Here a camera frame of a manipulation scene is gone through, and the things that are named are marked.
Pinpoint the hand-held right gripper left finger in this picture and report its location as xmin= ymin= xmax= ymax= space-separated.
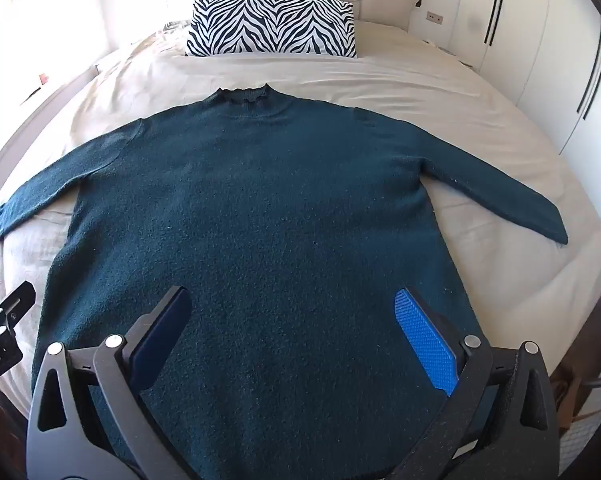
xmin=25 ymin=286 xmax=194 ymax=480

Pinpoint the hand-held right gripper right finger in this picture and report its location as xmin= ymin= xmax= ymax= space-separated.
xmin=394 ymin=287 xmax=576 ymax=480

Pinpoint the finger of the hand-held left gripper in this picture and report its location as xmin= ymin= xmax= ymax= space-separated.
xmin=0 ymin=282 xmax=36 ymax=333

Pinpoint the dark teal knit sweater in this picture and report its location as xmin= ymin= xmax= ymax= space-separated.
xmin=0 ymin=85 xmax=570 ymax=480

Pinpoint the bed with beige sheet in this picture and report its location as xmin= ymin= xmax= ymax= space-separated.
xmin=0 ymin=7 xmax=601 ymax=461

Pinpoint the white wardrobe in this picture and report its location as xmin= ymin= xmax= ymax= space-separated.
xmin=450 ymin=0 xmax=601 ymax=221

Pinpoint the zebra print pillow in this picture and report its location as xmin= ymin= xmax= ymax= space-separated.
xmin=184 ymin=0 xmax=358 ymax=59

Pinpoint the black double wardrobe handle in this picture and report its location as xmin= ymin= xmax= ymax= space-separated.
xmin=574 ymin=24 xmax=601 ymax=117
xmin=484 ymin=0 xmax=507 ymax=47

